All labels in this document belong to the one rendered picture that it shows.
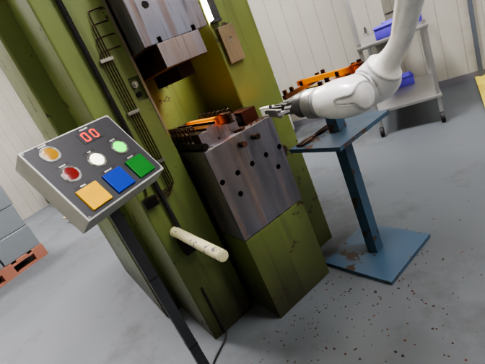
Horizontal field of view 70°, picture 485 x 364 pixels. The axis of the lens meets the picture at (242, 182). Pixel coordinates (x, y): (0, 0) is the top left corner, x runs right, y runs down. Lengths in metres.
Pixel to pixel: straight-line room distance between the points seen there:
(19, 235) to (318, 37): 4.28
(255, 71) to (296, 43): 3.06
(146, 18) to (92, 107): 0.40
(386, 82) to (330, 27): 3.71
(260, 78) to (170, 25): 0.56
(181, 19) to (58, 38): 0.46
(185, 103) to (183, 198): 0.61
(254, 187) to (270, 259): 0.36
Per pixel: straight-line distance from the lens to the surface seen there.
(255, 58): 1.86
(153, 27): 1.48
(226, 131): 1.54
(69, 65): 1.52
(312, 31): 4.80
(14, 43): 1.97
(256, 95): 1.82
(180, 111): 1.98
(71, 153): 1.19
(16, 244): 4.75
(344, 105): 0.94
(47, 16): 1.55
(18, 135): 8.39
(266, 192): 1.60
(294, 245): 1.76
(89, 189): 1.11
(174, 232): 1.57
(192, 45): 1.53
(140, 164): 1.22
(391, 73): 1.05
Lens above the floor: 1.20
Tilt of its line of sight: 19 degrees down
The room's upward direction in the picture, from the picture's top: 23 degrees counter-clockwise
